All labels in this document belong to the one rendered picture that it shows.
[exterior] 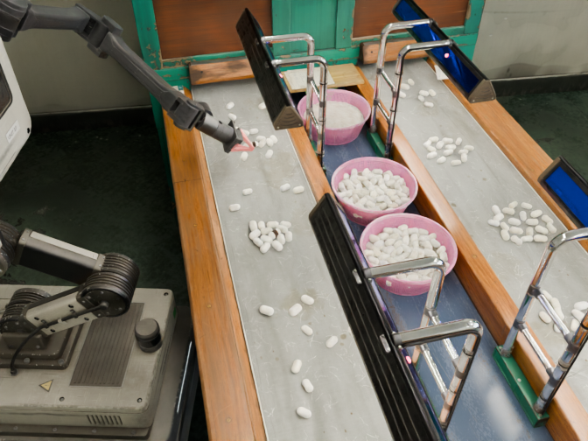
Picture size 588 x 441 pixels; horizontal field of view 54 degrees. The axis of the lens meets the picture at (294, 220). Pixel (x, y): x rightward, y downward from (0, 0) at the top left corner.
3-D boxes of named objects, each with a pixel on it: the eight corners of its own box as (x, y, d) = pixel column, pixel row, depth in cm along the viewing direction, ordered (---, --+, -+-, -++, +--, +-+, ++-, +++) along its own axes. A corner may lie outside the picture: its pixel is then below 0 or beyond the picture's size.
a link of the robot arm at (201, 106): (172, 125, 170) (188, 101, 167) (168, 108, 178) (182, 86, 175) (206, 143, 176) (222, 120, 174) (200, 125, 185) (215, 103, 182)
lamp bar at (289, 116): (274, 131, 152) (273, 108, 147) (235, 29, 196) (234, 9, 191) (304, 127, 154) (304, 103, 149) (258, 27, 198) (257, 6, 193)
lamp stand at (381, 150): (384, 169, 199) (401, 49, 169) (366, 136, 213) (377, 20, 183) (436, 161, 203) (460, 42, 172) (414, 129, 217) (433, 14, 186)
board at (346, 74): (281, 94, 218) (281, 91, 217) (272, 74, 229) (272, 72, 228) (364, 84, 224) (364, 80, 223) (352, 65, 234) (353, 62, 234)
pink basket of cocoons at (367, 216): (366, 247, 172) (369, 224, 166) (313, 199, 188) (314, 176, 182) (430, 212, 183) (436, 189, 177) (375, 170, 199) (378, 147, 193)
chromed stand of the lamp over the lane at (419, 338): (365, 470, 124) (388, 351, 93) (338, 388, 138) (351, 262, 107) (447, 450, 127) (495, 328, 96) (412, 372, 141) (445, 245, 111)
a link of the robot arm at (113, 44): (81, 43, 177) (99, 13, 174) (94, 45, 183) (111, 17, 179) (177, 133, 169) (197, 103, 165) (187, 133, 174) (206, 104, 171)
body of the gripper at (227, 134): (236, 122, 183) (217, 111, 178) (241, 140, 175) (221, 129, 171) (224, 136, 185) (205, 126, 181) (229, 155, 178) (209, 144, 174)
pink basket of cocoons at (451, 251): (375, 313, 154) (379, 290, 148) (346, 244, 173) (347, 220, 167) (467, 295, 159) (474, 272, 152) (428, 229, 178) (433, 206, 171)
